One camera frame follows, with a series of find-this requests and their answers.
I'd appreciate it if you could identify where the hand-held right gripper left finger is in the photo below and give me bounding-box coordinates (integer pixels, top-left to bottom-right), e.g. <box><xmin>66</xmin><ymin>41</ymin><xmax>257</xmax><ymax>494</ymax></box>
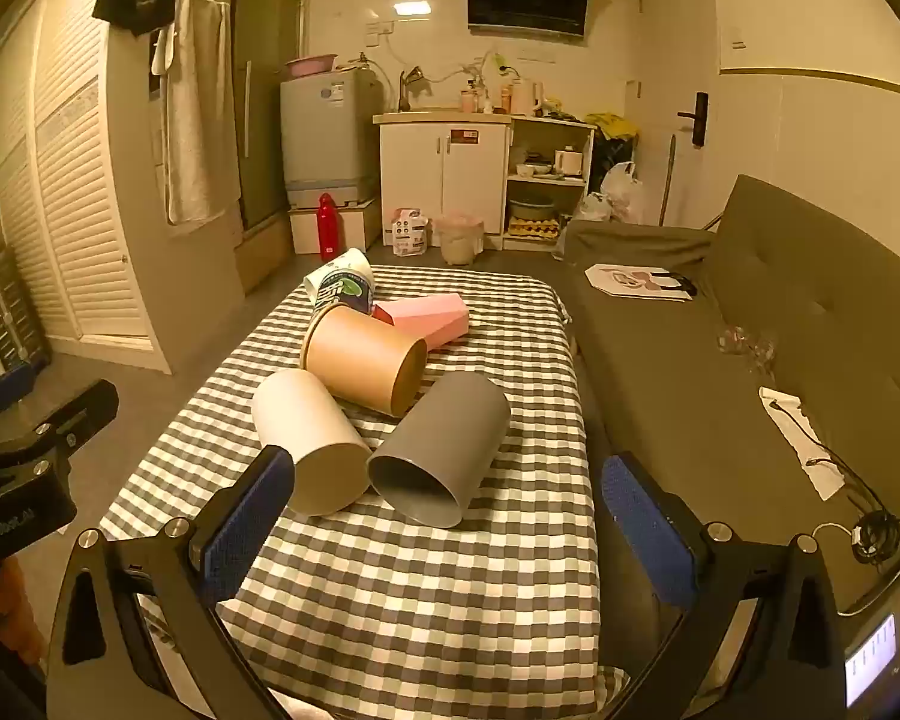
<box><xmin>45</xmin><ymin>444</ymin><xmax>297</xmax><ymax>720</ymax></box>

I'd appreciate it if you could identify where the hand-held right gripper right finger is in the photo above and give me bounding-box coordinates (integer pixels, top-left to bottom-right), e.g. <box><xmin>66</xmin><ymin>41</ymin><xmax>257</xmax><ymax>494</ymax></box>
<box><xmin>600</xmin><ymin>452</ymin><xmax>852</xmax><ymax>720</ymax></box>

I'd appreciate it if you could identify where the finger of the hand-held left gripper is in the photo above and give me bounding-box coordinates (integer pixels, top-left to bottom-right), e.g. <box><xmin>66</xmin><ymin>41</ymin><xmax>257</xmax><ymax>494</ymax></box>
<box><xmin>0</xmin><ymin>379</ymin><xmax>119</xmax><ymax>470</ymax></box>
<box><xmin>0</xmin><ymin>361</ymin><xmax>37</xmax><ymax>413</ymax></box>

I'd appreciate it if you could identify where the brown paper cup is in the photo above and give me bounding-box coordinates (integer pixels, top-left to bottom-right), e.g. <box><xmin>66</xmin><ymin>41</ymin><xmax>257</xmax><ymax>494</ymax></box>
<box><xmin>301</xmin><ymin>305</ymin><xmax>428</xmax><ymax>419</ymax></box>

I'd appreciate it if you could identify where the grey cup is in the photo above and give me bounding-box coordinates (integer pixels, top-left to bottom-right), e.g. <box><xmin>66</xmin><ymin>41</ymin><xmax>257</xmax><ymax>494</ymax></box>
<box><xmin>365</xmin><ymin>371</ymin><xmax>512</xmax><ymax>527</ymax></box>

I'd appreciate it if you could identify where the green printed white cup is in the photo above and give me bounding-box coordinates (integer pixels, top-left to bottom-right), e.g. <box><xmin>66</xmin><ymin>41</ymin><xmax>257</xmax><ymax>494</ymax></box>
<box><xmin>304</xmin><ymin>247</ymin><xmax>377</xmax><ymax>316</ymax></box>

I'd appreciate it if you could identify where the pink box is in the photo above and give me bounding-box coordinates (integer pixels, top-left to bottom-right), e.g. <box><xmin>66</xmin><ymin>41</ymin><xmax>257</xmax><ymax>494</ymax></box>
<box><xmin>371</xmin><ymin>294</ymin><xmax>470</xmax><ymax>352</ymax></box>

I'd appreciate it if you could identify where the person's left hand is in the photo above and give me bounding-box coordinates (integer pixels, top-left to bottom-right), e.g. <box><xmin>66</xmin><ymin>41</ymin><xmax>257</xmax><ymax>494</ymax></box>
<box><xmin>0</xmin><ymin>561</ymin><xmax>29</xmax><ymax>665</ymax></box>

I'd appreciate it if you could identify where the dark ribbed suitcase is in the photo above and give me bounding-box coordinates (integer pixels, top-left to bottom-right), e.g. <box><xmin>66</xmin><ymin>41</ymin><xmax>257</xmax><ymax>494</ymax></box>
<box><xmin>0</xmin><ymin>255</ymin><xmax>50</xmax><ymax>383</ymax></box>

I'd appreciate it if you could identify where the white paper sheet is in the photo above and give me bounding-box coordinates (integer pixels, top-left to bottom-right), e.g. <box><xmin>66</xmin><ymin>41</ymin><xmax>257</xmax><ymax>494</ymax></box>
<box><xmin>757</xmin><ymin>386</ymin><xmax>847</xmax><ymax>502</ymax></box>

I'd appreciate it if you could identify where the grey checkered tablecloth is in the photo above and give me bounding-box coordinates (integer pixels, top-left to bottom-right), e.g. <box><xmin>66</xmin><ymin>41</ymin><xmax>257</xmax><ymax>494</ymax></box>
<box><xmin>97</xmin><ymin>264</ymin><xmax>601</xmax><ymax>720</ymax></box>

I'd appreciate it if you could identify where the clear plastic wrapper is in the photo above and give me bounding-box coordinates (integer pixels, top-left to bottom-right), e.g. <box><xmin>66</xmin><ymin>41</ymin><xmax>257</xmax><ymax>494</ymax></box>
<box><xmin>716</xmin><ymin>324</ymin><xmax>781</xmax><ymax>376</ymax></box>

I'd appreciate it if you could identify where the white louvered wardrobe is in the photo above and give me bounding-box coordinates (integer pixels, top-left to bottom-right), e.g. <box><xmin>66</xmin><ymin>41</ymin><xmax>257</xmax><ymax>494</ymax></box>
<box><xmin>0</xmin><ymin>0</ymin><xmax>173</xmax><ymax>374</ymax></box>

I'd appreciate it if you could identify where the white printed tote bag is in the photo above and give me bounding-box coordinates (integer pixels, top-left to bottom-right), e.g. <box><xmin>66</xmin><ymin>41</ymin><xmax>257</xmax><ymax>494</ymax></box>
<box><xmin>585</xmin><ymin>262</ymin><xmax>698</xmax><ymax>302</ymax></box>

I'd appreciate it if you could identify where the dark device with lit screen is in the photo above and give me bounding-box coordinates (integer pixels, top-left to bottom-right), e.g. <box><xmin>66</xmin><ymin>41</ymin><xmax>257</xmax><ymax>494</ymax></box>
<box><xmin>840</xmin><ymin>592</ymin><xmax>900</xmax><ymax>720</ymax></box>

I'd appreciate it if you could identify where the grey-green sofa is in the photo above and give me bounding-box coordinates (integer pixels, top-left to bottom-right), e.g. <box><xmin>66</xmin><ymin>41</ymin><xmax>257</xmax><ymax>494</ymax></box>
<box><xmin>562</xmin><ymin>174</ymin><xmax>900</xmax><ymax>691</ymax></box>

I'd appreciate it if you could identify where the red bottle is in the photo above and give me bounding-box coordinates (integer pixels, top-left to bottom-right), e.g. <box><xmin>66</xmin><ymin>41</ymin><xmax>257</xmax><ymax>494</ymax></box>
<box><xmin>315</xmin><ymin>193</ymin><xmax>340</xmax><ymax>262</ymax></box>

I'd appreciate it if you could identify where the white hanging towel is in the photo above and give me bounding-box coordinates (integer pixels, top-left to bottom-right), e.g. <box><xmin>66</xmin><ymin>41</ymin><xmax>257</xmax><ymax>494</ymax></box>
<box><xmin>163</xmin><ymin>0</ymin><xmax>230</xmax><ymax>226</ymax></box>

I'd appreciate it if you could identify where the white box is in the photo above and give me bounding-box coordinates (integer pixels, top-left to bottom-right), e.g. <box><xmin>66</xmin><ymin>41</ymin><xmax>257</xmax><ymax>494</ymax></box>
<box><xmin>289</xmin><ymin>199</ymin><xmax>382</xmax><ymax>254</ymax></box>

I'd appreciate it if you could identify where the trash bin with pink bag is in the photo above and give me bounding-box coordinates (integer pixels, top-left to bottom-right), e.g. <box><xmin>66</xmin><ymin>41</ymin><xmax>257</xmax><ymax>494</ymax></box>
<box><xmin>433</xmin><ymin>211</ymin><xmax>485</xmax><ymax>266</ymax></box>

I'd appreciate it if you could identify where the white printed package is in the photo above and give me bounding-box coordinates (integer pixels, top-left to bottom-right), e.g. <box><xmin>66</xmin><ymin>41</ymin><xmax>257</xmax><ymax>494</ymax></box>
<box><xmin>391</xmin><ymin>208</ymin><xmax>430</xmax><ymax>257</ymax></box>

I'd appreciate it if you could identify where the white open shelf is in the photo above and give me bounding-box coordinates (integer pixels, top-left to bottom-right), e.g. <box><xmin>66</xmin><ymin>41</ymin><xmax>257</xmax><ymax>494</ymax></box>
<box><xmin>504</xmin><ymin>116</ymin><xmax>597</xmax><ymax>250</ymax></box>

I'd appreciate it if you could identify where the white washing machine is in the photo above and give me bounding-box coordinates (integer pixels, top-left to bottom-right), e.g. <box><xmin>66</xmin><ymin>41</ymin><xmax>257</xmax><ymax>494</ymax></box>
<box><xmin>280</xmin><ymin>67</ymin><xmax>383</xmax><ymax>207</ymax></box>

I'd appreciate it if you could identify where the yellow bag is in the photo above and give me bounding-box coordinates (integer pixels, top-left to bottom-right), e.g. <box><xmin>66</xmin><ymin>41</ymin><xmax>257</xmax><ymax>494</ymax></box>
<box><xmin>586</xmin><ymin>112</ymin><xmax>638</xmax><ymax>142</ymax></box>

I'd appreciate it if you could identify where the white sink cabinet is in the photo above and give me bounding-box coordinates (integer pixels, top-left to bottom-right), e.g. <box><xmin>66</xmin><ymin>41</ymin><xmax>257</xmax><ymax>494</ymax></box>
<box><xmin>373</xmin><ymin>111</ymin><xmax>512</xmax><ymax>237</ymax></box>

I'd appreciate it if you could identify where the black hanging cloth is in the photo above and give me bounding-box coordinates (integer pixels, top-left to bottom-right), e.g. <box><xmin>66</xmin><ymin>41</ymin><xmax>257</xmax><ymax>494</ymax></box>
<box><xmin>92</xmin><ymin>0</ymin><xmax>179</xmax><ymax>37</ymax></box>

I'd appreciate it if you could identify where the white door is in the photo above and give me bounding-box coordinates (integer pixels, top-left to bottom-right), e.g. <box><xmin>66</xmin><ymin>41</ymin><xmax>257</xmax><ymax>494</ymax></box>
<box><xmin>637</xmin><ymin>0</ymin><xmax>721</xmax><ymax>226</ymax></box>

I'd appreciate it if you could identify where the black cable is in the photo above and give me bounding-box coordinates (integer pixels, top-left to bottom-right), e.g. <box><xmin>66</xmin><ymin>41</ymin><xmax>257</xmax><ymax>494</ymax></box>
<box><xmin>769</xmin><ymin>397</ymin><xmax>900</xmax><ymax>565</ymax></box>

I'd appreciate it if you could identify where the broom handle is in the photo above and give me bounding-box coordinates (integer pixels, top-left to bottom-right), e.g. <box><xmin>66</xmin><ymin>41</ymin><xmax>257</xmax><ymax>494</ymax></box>
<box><xmin>660</xmin><ymin>136</ymin><xmax>677</xmax><ymax>226</ymax></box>

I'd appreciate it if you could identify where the black door handle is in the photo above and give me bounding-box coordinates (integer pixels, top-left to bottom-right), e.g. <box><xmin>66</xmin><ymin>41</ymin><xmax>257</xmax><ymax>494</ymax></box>
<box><xmin>677</xmin><ymin>92</ymin><xmax>710</xmax><ymax>149</ymax></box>

